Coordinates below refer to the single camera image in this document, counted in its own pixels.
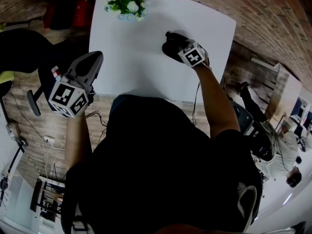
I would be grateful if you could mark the black case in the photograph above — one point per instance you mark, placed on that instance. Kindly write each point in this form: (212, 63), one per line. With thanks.
(169, 52)

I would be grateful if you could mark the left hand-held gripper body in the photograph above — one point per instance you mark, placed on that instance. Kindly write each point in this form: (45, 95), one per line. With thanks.
(67, 97)

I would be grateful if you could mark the black metal rack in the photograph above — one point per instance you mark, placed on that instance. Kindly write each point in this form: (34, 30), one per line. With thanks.
(46, 199)

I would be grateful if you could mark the black and grey office chair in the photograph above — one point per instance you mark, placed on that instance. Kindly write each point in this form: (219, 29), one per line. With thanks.
(253, 130)

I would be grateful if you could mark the white power strip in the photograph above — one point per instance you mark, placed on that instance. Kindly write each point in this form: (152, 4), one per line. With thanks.
(48, 139)

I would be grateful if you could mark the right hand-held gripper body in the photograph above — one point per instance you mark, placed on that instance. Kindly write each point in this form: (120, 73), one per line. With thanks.
(193, 56)

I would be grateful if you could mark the person's black shirt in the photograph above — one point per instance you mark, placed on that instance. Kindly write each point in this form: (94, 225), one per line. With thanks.
(158, 167)

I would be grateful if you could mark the person's right forearm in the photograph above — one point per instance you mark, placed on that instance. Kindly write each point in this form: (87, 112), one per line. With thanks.
(217, 101)

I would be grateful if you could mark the black metal stand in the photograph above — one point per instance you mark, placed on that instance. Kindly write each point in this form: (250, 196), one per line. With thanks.
(15, 152)

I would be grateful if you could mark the red fire extinguisher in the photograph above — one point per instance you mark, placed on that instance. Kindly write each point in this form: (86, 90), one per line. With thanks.
(83, 12)
(49, 16)

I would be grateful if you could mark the person's left forearm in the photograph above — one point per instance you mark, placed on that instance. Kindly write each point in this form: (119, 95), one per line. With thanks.
(78, 140)

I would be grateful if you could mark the green plant with white flowers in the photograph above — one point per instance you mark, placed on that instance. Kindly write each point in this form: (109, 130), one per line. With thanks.
(126, 4)

